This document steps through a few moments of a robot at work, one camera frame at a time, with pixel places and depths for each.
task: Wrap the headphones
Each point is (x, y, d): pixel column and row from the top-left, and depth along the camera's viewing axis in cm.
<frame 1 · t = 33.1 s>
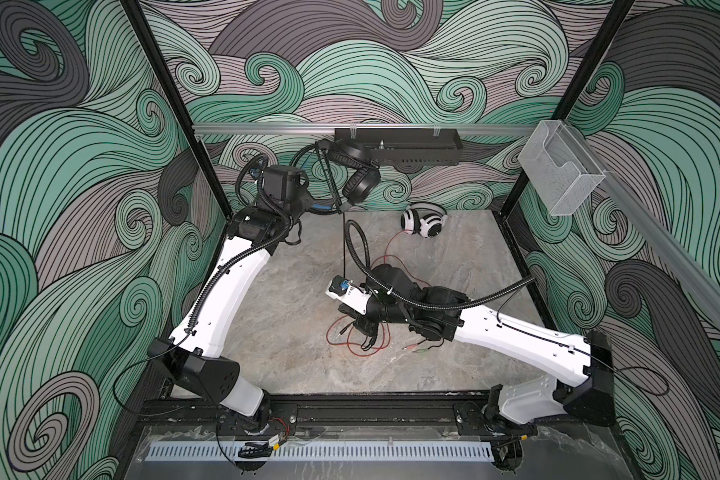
left hand: (303, 188, 72), fingers closed
right hand: (342, 307, 67), fingers closed
white black headphones: (424, 217, 109), point 10 cm above the table

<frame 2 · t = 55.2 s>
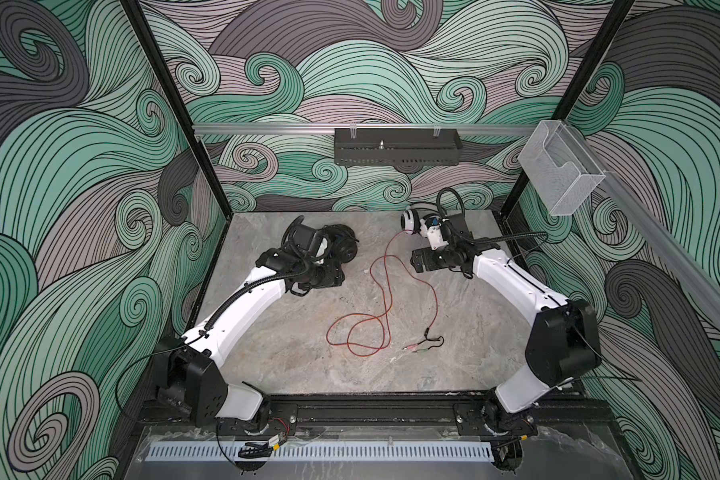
left hand: (335, 274, 80), fingers open
right hand: (426, 256, 89), fingers open
black blue headphones: (335, 242, 105), point 7 cm above the table
the other named things where they were.

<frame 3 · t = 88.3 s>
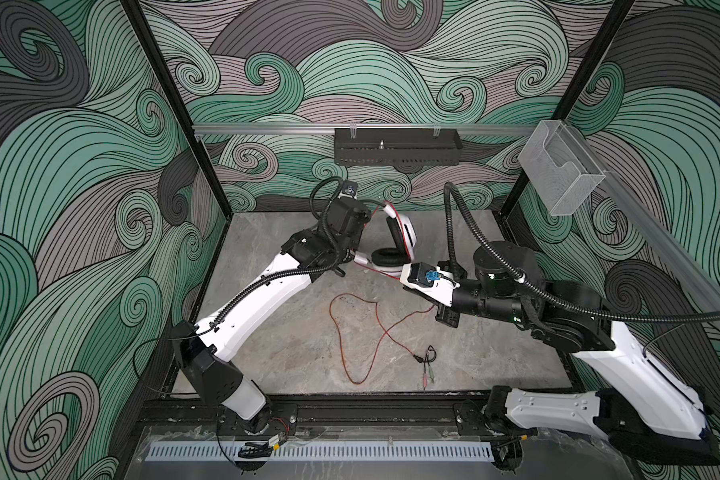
left hand: (343, 214, 73), fingers closed
right hand: (410, 283, 54), fingers closed
white black headphones: (390, 261, 70), point 31 cm above the table
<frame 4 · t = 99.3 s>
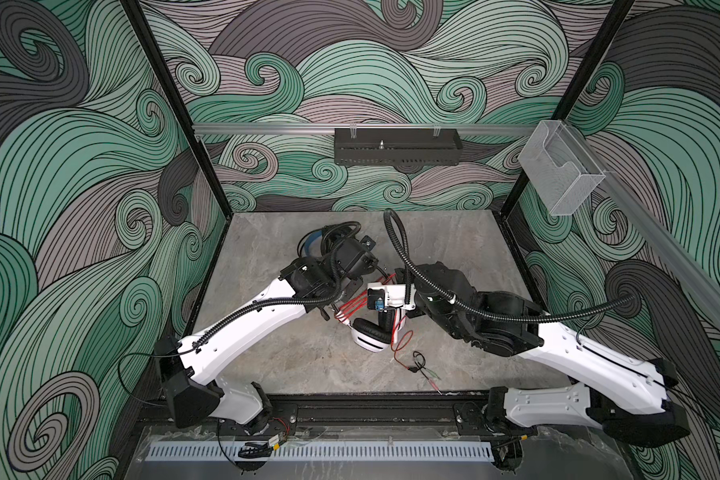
left hand: (343, 268, 73), fingers closed
right hand: (405, 264, 62), fingers closed
white black headphones: (378, 336, 65), point 24 cm above the table
